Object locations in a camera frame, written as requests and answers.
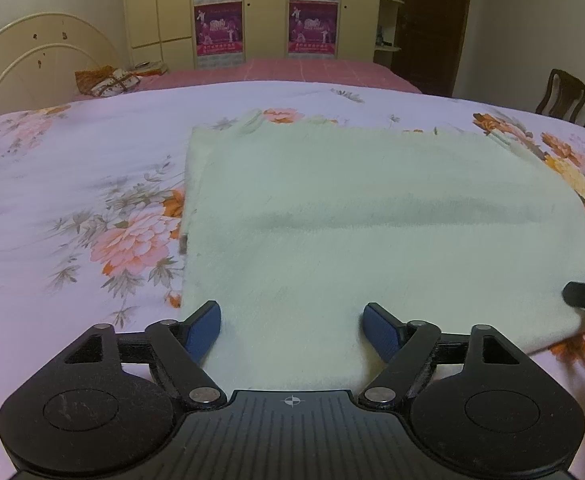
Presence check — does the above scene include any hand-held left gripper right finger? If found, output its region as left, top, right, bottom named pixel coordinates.
left=357, top=302, right=521, bottom=414

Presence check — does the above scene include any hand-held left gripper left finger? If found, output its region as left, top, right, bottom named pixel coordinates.
left=64, top=301, right=228, bottom=414

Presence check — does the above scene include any pale green knit sweater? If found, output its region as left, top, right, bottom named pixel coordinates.
left=179, top=109, right=585, bottom=392

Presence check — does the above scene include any dark wooden chair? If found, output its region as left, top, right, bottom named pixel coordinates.
left=535, top=68, right=585, bottom=125

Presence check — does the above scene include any lilac floral bed sheet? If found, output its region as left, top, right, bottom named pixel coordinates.
left=0, top=80, right=585, bottom=480

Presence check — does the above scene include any patterned folded cloth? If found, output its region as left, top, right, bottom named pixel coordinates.
left=91, top=61, right=168, bottom=97

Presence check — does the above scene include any pink checked bed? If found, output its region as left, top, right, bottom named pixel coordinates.
left=74, top=57, right=423, bottom=97

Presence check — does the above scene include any orange cloth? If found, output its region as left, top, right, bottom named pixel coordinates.
left=74, top=64, right=116, bottom=96

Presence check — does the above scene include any dark wooden door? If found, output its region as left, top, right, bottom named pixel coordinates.
left=391, top=0, right=474, bottom=97

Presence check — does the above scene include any cream corner shelf unit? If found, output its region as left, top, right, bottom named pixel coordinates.
left=374, top=0, right=406, bottom=67

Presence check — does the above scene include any cream arched headboard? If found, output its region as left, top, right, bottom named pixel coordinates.
left=0, top=13, right=119, bottom=122

